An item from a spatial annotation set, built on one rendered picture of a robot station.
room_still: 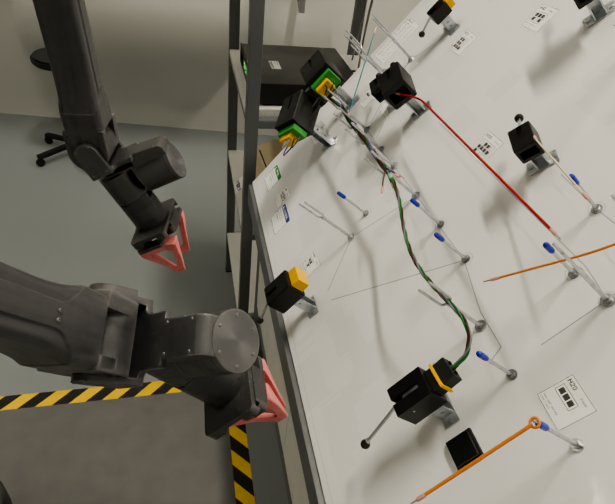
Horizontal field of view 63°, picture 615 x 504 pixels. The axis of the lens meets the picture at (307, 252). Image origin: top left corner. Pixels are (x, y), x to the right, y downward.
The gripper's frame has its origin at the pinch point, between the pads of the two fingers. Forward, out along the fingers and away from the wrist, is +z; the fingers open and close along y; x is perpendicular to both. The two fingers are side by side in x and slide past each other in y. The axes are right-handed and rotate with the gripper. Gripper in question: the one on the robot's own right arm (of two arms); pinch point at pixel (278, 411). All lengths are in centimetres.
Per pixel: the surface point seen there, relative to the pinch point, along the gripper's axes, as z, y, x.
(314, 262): 21.7, 44.9, -0.5
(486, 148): 16, 36, -40
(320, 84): 5, 76, -22
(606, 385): 17.7, -7.1, -32.2
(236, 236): 69, 149, 54
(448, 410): 19.0, 0.0, -14.2
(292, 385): 23.6, 21.6, 12.0
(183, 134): 69, 300, 88
